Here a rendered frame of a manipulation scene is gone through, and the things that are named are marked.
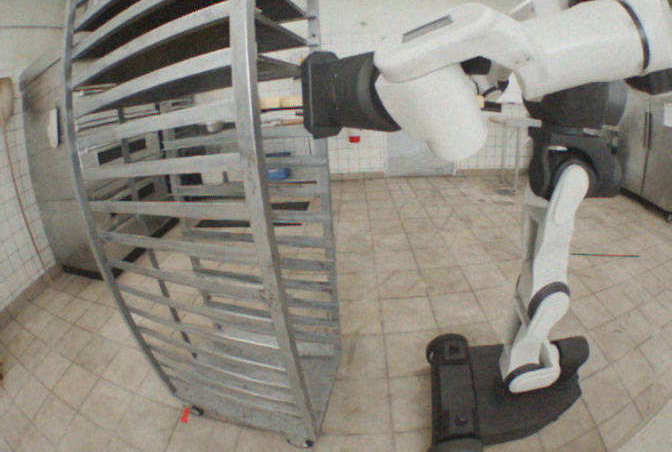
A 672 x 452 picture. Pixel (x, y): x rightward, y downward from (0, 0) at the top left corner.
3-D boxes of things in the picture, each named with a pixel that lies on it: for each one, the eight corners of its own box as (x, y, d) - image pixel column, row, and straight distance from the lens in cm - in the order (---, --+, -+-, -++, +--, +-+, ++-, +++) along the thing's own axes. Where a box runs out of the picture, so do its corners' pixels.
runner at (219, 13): (261, 12, 53) (261, -3, 54) (254, 8, 50) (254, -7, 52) (75, 89, 98) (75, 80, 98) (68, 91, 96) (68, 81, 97)
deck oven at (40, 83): (127, 291, 247) (81, 23, 236) (57, 274, 343) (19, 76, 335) (205, 215, 356) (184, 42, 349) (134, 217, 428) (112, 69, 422)
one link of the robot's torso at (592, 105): (580, 125, 101) (571, 15, 106) (650, 146, 77) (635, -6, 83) (501, 118, 87) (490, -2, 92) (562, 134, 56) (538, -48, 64)
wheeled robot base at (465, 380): (546, 350, 165) (570, 299, 145) (573, 430, 144) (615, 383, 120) (428, 362, 144) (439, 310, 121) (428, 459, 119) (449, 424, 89)
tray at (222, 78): (313, 74, 87) (313, 69, 87) (249, 60, 50) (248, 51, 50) (161, 102, 118) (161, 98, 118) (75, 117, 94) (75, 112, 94)
